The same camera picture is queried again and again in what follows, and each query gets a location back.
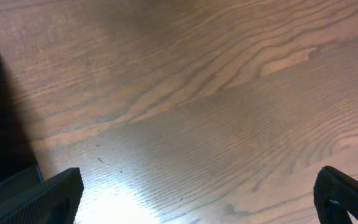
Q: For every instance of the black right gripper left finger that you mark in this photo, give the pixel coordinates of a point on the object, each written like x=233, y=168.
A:
x=54, y=201

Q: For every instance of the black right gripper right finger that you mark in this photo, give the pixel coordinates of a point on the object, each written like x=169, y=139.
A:
x=335, y=196

